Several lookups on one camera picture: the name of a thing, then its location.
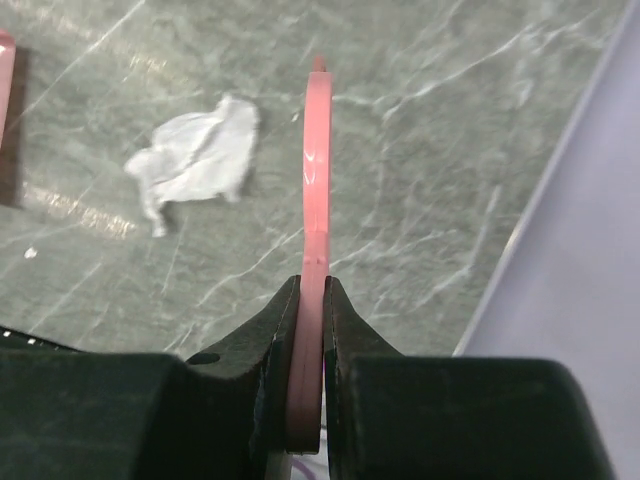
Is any pink hand brush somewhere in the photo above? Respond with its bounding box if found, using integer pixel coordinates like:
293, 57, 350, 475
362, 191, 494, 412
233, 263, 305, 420
286, 56, 332, 454

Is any paper scrap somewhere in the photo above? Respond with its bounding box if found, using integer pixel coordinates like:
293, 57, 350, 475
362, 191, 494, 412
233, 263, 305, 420
124, 94, 260, 238

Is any pink dustpan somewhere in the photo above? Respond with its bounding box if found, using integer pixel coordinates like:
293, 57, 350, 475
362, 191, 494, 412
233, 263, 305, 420
0, 29, 16, 141

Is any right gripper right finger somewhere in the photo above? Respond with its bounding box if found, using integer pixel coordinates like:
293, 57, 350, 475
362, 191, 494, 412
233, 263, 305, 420
323, 277, 614, 479

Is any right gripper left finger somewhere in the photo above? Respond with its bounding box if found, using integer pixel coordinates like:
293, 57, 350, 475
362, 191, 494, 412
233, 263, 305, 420
1, 276, 300, 479

